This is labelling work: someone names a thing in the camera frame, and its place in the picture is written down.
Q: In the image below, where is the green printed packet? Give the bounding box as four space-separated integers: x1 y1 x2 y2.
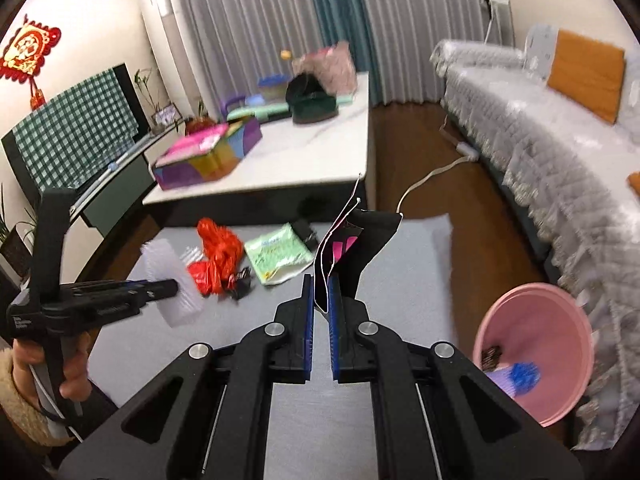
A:
244 224 314 286

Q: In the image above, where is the black face mask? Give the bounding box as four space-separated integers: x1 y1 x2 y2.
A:
314 176 404 318

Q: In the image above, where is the red plastic bag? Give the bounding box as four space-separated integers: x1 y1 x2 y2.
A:
186 218 244 296

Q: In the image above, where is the dark brown wrapper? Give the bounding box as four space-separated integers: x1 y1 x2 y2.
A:
480 344 502 373

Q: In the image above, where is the purple foam net sleeve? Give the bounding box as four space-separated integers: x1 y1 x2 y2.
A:
485 366 518 398

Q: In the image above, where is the pink plastic trash bin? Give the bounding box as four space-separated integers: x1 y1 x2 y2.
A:
472 283 594 427

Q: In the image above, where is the person left hand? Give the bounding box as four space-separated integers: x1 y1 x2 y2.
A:
10 331 94 411

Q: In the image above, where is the small black wrapper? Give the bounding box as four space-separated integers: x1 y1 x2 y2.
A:
291 219 319 252

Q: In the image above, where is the white marble coffee table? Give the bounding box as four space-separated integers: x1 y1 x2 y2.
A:
142 73 376 228

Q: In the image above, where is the clear plastic wrapper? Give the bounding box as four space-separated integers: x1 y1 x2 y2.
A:
180 246 206 268

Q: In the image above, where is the colourful rectangular box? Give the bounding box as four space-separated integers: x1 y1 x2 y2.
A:
150 117 262 191

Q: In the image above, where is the television with checked cloth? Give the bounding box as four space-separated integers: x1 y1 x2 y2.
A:
2 64 150 208

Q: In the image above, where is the black cap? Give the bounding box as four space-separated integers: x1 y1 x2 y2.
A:
285 73 335 112

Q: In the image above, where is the pink patterned bag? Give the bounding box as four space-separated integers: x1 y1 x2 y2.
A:
292 40 358 96

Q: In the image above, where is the grey curtain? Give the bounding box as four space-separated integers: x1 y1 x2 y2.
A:
179 0 515 110

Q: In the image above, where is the teal curtain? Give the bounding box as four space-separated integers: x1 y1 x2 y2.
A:
314 0 382 106

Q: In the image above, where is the grey quilted sofa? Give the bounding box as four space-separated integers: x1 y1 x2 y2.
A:
431 25 639 451

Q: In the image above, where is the white standing air conditioner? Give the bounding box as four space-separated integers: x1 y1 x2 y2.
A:
140 0 217 119

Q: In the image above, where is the orange cushion near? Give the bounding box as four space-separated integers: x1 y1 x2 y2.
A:
627 171 640 197

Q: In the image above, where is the orange cushion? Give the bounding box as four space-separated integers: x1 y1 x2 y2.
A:
547 29 626 125
627 171 640 197

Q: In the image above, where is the orange cushion far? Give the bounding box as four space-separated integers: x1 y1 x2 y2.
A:
547 29 626 125

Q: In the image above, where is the white power strip cable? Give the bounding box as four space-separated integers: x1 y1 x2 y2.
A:
395 114 482 215

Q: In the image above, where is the photo frame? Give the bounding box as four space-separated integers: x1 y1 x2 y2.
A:
152 103 182 127

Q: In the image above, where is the red wall decoration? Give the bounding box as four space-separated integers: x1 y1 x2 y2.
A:
1 16 62 110

